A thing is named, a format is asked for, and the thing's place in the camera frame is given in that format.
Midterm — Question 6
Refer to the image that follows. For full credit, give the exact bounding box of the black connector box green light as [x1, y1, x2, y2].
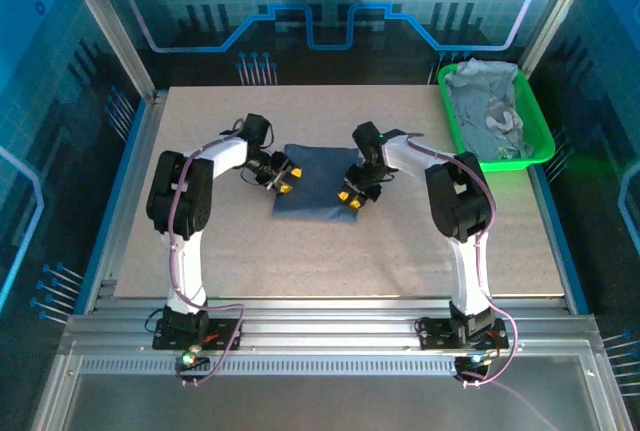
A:
[453, 353, 494, 383]
[174, 350, 211, 378]

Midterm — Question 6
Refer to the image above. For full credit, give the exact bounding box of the crumpled grey t-shirt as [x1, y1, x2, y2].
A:
[444, 57, 536, 161]

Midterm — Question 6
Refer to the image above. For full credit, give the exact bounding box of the aluminium corner post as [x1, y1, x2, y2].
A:
[54, 0, 157, 102]
[518, 0, 601, 77]

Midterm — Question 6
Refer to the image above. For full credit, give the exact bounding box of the aluminium frame rail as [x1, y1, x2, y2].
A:
[59, 298, 601, 358]

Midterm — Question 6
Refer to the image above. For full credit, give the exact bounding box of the dark blue t-shirt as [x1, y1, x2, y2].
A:
[271, 143, 362, 225]

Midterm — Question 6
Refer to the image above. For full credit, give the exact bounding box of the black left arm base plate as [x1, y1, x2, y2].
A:
[152, 315, 244, 351]

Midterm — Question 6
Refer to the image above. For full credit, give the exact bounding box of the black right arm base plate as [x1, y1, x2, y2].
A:
[417, 318, 510, 352]

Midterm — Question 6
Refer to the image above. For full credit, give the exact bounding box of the green plastic basket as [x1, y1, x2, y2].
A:
[437, 63, 556, 173]

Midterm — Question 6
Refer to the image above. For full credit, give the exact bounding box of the slotted metal strip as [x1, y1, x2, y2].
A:
[79, 356, 459, 377]

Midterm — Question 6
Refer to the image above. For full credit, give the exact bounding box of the grey metal tray panel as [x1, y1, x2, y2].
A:
[29, 350, 632, 431]

